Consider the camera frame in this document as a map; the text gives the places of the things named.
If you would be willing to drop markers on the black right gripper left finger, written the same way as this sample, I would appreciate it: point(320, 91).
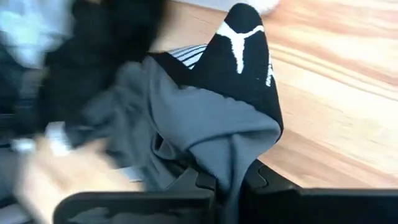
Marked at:
point(140, 197)

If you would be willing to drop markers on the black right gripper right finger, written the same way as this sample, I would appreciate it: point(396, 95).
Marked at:
point(311, 205)

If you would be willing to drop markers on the grey and black shorts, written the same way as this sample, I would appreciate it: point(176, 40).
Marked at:
point(202, 124)

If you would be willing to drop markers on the white cloth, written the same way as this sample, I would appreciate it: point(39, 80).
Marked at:
point(59, 138)

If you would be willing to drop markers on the plain black cloth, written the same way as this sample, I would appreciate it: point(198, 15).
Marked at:
point(102, 46)

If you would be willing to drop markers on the light blue cloth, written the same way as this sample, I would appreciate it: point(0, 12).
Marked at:
point(31, 31)

